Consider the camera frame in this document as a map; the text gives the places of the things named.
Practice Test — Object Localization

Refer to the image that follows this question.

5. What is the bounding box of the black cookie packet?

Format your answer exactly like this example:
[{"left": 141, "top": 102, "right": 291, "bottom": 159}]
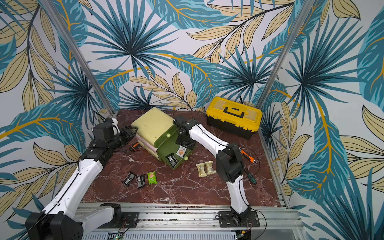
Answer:
[
  {"left": 136, "top": 175, "right": 147, "bottom": 189},
  {"left": 167, "top": 153, "right": 178, "bottom": 168},
  {"left": 122, "top": 172, "right": 137, "bottom": 186}
]

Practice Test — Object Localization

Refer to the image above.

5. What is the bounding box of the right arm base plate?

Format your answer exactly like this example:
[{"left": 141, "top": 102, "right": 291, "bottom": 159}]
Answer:
[{"left": 215, "top": 211, "right": 261, "bottom": 228}]

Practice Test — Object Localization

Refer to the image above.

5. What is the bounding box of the yellow black toolbox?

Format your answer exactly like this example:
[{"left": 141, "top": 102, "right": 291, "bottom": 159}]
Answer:
[{"left": 206, "top": 97, "right": 263, "bottom": 140}]

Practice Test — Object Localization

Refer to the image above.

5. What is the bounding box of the black orange screwdriver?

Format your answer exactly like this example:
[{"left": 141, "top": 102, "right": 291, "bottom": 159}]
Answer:
[{"left": 129, "top": 142, "right": 140, "bottom": 152}]

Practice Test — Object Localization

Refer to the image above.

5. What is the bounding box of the metal corner post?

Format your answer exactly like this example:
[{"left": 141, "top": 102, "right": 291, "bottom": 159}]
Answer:
[
  {"left": 256, "top": 0, "right": 315, "bottom": 110},
  {"left": 40, "top": 0, "right": 115, "bottom": 116}
]

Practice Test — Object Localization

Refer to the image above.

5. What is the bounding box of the green cookie packet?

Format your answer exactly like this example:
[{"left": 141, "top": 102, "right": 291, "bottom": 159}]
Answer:
[{"left": 147, "top": 172, "right": 158, "bottom": 185}]

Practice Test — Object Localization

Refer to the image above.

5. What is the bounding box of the left metal corner post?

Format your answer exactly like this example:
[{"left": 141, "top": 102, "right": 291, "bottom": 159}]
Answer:
[{"left": 40, "top": 0, "right": 115, "bottom": 116}]

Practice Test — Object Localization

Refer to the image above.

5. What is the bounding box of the green handled screwdriver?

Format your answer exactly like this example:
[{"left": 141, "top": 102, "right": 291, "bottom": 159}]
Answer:
[{"left": 245, "top": 170, "right": 257, "bottom": 185}]

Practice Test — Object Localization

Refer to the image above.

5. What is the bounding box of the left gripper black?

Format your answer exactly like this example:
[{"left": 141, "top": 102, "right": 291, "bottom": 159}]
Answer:
[{"left": 107, "top": 124, "right": 138, "bottom": 151}]

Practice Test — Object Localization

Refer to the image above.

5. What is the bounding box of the light green drawer cabinet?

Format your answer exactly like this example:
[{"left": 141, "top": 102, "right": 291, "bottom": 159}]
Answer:
[{"left": 131, "top": 108, "right": 174, "bottom": 160}]

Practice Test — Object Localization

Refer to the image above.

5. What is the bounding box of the right metal corner post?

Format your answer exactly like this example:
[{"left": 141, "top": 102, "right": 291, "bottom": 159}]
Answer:
[{"left": 256, "top": 0, "right": 315, "bottom": 110}]

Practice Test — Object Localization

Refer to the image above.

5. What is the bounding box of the cream cookie packet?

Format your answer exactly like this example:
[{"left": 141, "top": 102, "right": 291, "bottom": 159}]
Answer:
[
  {"left": 196, "top": 163, "right": 208, "bottom": 178},
  {"left": 205, "top": 161, "right": 217, "bottom": 175}
]

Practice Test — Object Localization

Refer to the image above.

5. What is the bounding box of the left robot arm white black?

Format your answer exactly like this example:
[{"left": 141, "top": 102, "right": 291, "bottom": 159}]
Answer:
[{"left": 25, "top": 119, "right": 138, "bottom": 240}]

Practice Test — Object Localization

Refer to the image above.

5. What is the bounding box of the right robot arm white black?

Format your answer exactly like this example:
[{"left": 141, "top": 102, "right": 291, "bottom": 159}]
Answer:
[{"left": 173, "top": 116, "right": 252, "bottom": 225}]

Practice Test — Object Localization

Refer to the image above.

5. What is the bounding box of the aluminium front rail frame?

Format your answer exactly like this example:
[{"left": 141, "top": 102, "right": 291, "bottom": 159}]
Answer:
[{"left": 44, "top": 202, "right": 310, "bottom": 240}]

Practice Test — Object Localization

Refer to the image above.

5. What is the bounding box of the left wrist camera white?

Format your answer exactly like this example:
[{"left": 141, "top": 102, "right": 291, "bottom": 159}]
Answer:
[{"left": 106, "top": 118, "right": 120, "bottom": 135}]

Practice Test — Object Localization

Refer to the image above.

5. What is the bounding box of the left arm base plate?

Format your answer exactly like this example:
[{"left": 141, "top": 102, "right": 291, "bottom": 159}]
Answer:
[{"left": 96, "top": 203, "right": 139, "bottom": 229}]

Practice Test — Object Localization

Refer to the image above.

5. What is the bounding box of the green drawer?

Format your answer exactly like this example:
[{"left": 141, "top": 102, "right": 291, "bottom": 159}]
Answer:
[{"left": 154, "top": 126, "right": 177, "bottom": 148}]

